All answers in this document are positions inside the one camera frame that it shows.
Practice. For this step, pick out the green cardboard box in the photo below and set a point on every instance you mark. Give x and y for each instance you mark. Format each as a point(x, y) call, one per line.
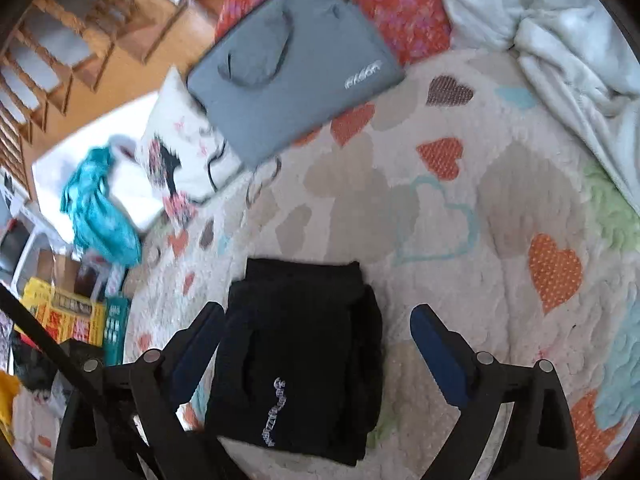
point(116, 330)

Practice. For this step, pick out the printed white pillow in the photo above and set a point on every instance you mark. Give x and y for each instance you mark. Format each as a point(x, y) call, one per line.
point(185, 165)

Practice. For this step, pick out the heart-print quilt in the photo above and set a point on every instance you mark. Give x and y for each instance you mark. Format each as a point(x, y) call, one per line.
point(450, 220)

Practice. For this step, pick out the red floral pillow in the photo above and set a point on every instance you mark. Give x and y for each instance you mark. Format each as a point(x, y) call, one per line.
point(400, 10)

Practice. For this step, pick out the yellow cardboard box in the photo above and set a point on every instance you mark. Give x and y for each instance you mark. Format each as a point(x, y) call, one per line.
point(55, 310)

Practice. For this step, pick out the black pants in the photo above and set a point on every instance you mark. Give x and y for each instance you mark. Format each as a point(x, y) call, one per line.
point(300, 350)

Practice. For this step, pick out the white fleece blanket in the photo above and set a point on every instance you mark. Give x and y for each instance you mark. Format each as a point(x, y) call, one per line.
point(550, 35)

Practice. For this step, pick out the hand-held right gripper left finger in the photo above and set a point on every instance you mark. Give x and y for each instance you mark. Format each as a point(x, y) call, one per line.
point(200, 347)

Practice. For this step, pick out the grey laptop bag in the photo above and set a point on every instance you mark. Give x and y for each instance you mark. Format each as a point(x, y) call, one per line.
point(300, 70)

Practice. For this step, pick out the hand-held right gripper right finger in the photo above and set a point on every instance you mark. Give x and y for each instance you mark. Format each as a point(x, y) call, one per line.
point(440, 357)

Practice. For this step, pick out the teal star-print cloth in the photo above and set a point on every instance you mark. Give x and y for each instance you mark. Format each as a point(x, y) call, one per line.
point(100, 220)

